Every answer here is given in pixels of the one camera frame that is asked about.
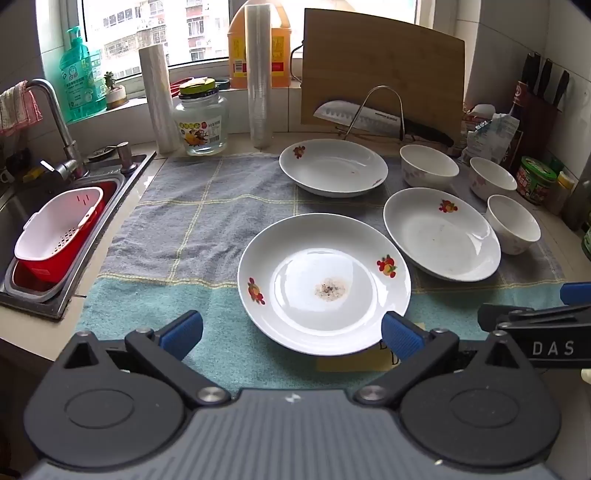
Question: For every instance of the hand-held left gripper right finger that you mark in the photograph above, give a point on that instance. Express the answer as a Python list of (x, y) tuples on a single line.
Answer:
[(401, 337)]

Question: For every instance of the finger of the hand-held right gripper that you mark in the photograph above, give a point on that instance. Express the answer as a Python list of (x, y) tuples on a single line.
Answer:
[(503, 314), (576, 293)]

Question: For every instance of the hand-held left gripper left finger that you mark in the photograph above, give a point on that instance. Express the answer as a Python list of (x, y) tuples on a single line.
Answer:
[(182, 330)]

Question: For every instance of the white flower-print bowl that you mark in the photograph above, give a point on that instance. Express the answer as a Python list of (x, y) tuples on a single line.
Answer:
[(491, 177), (429, 168), (512, 226)]

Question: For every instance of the white fruit-print plate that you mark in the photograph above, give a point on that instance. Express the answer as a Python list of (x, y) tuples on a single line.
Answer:
[(332, 166), (323, 258), (438, 240)]

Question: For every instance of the teal towel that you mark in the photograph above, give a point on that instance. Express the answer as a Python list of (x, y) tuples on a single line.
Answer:
[(152, 304)]

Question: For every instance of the green labelled jar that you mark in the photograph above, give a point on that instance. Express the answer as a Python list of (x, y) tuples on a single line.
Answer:
[(587, 242)]

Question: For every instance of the yellow paper note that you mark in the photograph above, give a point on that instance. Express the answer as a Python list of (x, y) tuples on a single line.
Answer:
[(351, 364)]

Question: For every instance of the dark glass oil bottle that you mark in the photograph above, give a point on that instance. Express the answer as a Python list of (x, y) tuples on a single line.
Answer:
[(579, 207)]

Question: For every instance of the yellow spice bottle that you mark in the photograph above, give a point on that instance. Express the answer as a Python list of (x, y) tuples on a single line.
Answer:
[(562, 191)]

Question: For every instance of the grey checked towel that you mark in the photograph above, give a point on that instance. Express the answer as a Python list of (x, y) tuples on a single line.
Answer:
[(198, 217)]

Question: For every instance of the green-lidded sauce jar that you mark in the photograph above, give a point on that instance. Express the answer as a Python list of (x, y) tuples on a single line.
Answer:
[(535, 177)]

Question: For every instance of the red and white colander basket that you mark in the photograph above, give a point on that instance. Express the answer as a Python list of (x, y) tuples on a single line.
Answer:
[(99, 212)]

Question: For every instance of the steel sink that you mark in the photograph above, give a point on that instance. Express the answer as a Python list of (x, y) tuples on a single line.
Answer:
[(134, 180)]

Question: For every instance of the dark red knife block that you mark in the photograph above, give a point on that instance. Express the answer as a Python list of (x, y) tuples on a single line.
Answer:
[(545, 124)]

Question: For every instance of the white and blue bag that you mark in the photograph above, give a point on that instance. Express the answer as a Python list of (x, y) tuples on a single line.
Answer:
[(494, 136)]

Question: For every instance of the metal soap dispenser knob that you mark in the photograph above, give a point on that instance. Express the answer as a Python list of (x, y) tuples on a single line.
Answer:
[(125, 157)]

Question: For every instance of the white and orange bag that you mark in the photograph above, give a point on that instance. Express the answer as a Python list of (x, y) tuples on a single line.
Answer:
[(478, 115)]

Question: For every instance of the glass jar with yellow-green lid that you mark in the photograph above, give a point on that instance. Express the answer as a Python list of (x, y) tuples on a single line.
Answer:
[(201, 129)]

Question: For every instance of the dark soy sauce bottle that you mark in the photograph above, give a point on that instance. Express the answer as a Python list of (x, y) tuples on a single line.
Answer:
[(519, 99)]

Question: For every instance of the metal faucet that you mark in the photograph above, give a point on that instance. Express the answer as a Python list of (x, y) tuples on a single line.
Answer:
[(64, 134)]

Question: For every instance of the small red container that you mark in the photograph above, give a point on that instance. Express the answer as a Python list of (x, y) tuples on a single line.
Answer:
[(181, 87)]

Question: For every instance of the small potted plant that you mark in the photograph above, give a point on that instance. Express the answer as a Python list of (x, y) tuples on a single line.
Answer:
[(115, 97)]

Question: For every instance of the small teal dish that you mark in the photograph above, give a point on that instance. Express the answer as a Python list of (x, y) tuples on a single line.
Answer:
[(222, 84)]

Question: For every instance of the stack of clear plastic cups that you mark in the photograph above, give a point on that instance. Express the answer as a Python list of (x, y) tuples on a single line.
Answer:
[(258, 83)]

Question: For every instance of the green detergent bottle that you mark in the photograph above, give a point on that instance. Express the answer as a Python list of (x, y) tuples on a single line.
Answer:
[(81, 83)]

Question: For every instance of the pink checked rag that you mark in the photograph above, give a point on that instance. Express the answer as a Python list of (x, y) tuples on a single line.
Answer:
[(16, 108)]

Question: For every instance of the bamboo cutting board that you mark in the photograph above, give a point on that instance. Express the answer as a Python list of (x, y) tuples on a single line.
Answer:
[(383, 55)]

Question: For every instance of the orange cooking oil bottle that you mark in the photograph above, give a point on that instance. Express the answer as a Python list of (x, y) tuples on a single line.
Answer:
[(281, 55)]

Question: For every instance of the window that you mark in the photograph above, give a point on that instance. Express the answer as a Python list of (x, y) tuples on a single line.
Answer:
[(138, 27)]

